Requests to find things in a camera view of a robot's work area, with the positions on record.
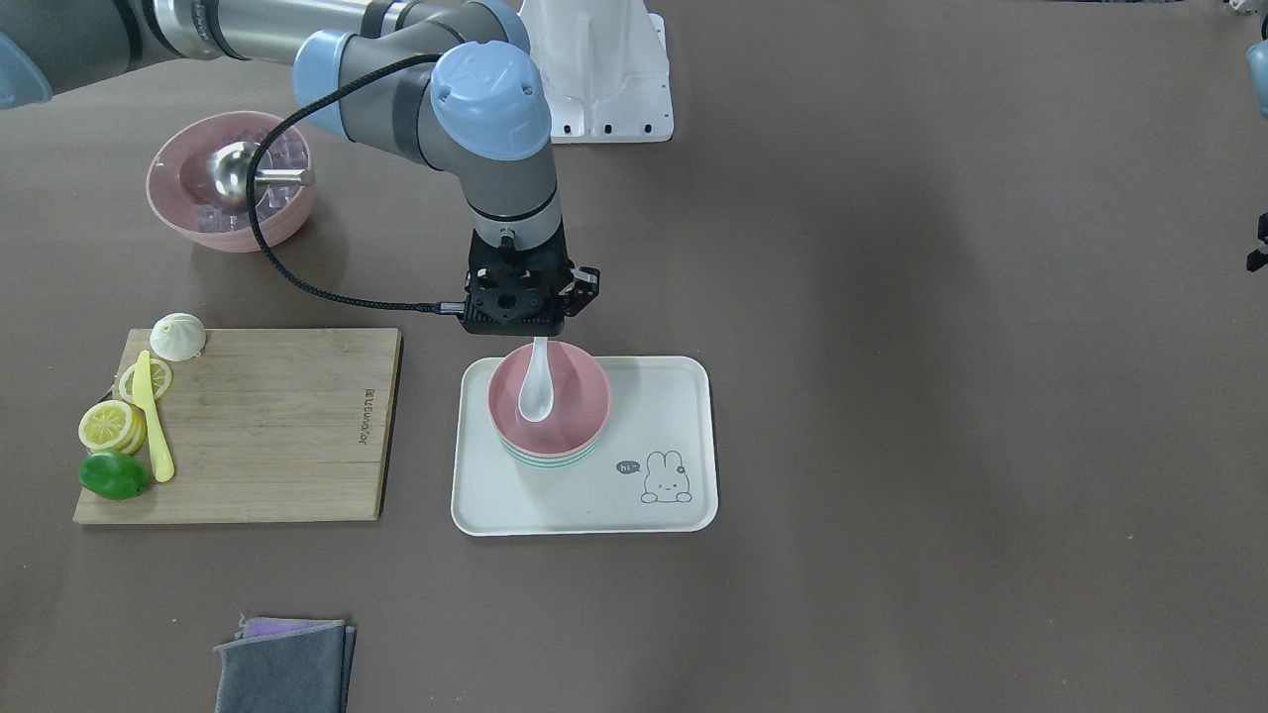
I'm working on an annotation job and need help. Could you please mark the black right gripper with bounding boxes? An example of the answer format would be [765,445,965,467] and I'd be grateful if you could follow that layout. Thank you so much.
[462,230,601,337]

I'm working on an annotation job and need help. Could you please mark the white ceramic spoon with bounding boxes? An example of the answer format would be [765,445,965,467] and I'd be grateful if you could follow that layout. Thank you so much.
[517,337,555,424]

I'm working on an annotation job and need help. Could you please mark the small pink bowl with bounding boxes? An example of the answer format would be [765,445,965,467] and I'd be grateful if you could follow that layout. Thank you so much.
[487,343,611,461]

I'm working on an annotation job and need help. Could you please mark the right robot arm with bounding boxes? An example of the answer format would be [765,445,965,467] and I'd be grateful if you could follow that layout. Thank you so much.
[1,1,598,337]

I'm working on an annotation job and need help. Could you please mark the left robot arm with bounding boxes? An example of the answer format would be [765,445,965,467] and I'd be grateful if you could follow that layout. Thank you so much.
[1245,41,1268,119]

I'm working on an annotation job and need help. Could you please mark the green bowl stack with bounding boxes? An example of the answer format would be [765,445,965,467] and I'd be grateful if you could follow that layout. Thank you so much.
[498,436,602,469]

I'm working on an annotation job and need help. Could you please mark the large pink ice bowl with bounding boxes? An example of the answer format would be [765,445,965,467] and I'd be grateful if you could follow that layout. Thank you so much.
[147,110,316,254]

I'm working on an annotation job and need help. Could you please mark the cream rabbit tray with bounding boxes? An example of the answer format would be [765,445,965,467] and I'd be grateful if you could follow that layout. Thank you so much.
[450,357,719,537]

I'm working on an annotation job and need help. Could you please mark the bamboo cutting board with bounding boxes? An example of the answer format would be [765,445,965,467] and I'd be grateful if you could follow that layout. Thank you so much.
[74,329,402,525]

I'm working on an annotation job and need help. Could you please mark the metal ice scoop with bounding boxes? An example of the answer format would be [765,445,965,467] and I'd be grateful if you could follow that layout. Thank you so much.
[200,141,314,213]

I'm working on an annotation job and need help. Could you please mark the white steamed bun toy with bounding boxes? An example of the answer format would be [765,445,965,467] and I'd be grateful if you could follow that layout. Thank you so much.
[150,313,207,362]

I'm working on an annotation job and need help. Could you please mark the single lemon slice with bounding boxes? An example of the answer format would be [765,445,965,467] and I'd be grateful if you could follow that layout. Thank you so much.
[115,357,172,403]

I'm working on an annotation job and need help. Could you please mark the yellow plastic knife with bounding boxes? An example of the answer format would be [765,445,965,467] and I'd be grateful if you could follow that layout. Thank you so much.
[131,351,175,483]

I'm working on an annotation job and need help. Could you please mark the purple cloth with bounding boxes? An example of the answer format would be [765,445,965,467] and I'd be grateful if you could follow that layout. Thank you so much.
[237,617,314,638]

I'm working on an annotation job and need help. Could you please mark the stacked lemon slices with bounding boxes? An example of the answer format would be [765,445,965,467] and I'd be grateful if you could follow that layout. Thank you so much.
[77,400,147,455]

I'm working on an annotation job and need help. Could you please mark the green lime toy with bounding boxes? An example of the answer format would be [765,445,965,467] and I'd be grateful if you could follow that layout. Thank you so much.
[77,450,151,501]

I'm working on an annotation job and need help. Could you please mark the grey folded cloth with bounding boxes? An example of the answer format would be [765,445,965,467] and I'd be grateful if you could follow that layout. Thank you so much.
[214,618,358,712]

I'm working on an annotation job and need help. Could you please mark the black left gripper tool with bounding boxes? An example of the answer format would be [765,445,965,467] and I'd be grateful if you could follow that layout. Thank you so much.
[1245,212,1268,271]

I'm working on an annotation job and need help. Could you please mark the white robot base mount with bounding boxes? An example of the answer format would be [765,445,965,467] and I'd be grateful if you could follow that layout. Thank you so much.
[519,1,675,145]

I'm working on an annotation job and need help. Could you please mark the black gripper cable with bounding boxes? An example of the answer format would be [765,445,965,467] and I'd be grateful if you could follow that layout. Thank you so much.
[246,53,467,316]

